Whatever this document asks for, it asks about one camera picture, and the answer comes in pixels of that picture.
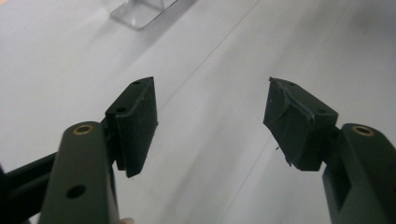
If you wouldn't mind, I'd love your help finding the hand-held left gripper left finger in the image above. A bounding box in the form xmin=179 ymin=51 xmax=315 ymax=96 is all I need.
xmin=37 ymin=77 xmax=159 ymax=224

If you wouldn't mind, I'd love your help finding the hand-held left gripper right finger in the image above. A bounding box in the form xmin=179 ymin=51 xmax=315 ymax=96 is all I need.
xmin=262 ymin=77 xmax=396 ymax=224

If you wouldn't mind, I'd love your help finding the clear plastic organizer box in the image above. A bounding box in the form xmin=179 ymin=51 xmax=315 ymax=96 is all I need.
xmin=110 ymin=0 xmax=178 ymax=31

